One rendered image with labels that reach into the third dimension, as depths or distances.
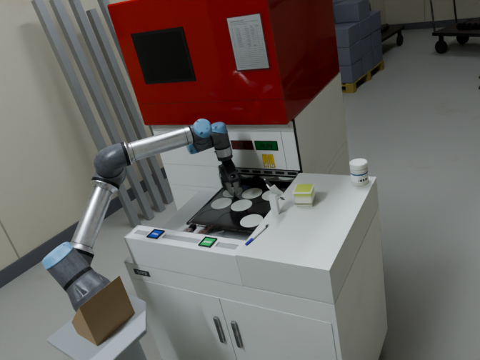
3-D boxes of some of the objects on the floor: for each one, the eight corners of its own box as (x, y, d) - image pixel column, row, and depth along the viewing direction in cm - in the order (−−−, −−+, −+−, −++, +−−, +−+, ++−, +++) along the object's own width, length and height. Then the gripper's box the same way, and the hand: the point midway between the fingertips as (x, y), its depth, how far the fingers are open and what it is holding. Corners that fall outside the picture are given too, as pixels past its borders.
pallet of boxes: (340, 69, 699) (333, -2, 651) (383, 68, 656) (379, -9, 609) (307, 92, 630) (296, 13, 583) (353, 93, 587) (346, 8, 540)
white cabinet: (230, 303, 280) (198, 191, 244) (388, 340, 232) (378, 206, 196) (171, 388, 233) (121, 264, 197) (354, 456, 184) (333, 308, 148)
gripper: (231, 148, 209) (241, 188, 219) (213, 153, 208) (223, 193, 218) (236, 155, 201) (244, 196, 211) (216, 161, 201) (226, 201, 210)
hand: (234, 195), depth 211 cm, fingers closed
